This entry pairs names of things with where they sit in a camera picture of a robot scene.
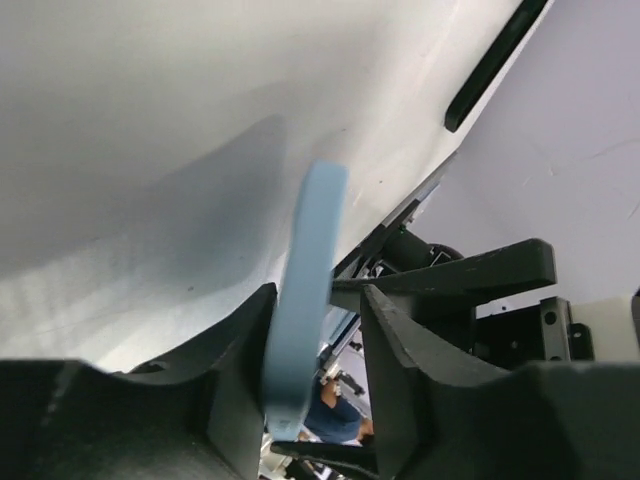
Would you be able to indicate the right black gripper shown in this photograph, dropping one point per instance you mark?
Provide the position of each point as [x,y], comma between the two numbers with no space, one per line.
[443,301]

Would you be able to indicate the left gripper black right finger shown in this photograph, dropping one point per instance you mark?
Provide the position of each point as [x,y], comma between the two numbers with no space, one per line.
[440,413]

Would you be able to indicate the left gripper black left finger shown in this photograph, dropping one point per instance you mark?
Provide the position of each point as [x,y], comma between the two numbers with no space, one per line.
[191,413]

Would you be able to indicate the blue-cased smartphone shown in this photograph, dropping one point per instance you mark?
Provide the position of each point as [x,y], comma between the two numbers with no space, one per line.
[295,333]

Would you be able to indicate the black phone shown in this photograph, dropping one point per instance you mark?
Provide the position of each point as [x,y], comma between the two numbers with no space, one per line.
[501,49]

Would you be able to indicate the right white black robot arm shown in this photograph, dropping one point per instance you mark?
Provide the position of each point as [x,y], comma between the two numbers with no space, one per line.
[403,252]

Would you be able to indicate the person in printed shirt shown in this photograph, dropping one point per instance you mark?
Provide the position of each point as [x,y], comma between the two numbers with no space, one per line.
[332,419]

